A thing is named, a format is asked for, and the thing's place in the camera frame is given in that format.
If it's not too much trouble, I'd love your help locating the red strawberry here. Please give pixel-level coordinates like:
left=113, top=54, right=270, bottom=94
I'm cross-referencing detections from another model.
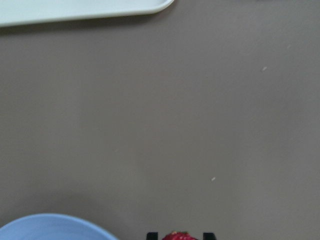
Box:
left=162, top=231, right=197, bottom=240

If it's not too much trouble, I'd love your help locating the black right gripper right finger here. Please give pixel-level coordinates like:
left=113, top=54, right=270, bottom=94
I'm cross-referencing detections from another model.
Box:
left=202, top=232, right=215, bottom=240

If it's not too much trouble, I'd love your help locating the cream rabbit tray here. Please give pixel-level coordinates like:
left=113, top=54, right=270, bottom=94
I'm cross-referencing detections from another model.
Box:
left=0, top=0, right=173, bottom=27

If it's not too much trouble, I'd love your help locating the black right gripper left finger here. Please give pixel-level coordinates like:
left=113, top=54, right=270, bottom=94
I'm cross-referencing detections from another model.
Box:
left=146, top=232, right=158, bottom=240

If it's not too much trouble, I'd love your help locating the blue plate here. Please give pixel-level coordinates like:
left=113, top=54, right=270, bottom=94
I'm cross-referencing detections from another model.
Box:
left=0, top=213, right=117, bottom=240

